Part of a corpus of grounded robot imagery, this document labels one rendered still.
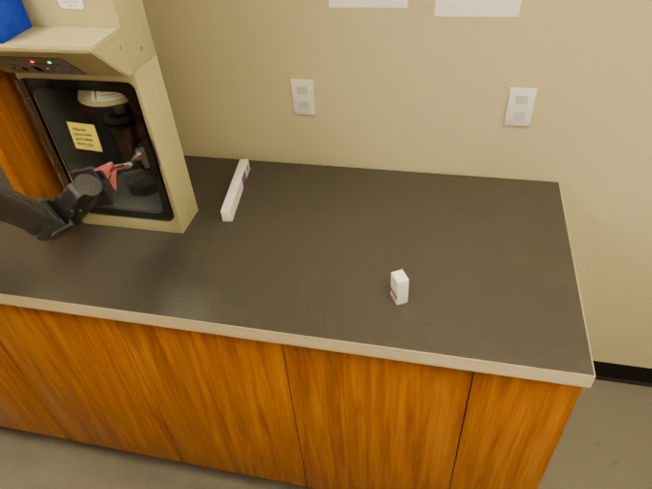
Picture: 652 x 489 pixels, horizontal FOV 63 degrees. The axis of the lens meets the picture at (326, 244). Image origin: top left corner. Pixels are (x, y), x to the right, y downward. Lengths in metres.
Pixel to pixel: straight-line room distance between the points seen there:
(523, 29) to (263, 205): 0.85
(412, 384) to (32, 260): 1.07
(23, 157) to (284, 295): 0.78
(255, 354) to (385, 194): 0.61
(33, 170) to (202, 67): 0.57
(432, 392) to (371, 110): 0.83
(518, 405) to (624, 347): 1.03
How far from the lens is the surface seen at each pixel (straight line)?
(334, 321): 1.23
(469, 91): 1.61
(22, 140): 1.60
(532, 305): 1.32
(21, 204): 1.08
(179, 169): 1.51
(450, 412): 1.41
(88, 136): 1.47
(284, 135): 1.76
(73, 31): 1.32
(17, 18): 1.38
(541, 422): 1.42
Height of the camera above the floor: 1.87
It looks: 41 degrees down
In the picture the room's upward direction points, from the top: 4 degrees counter-clockwise
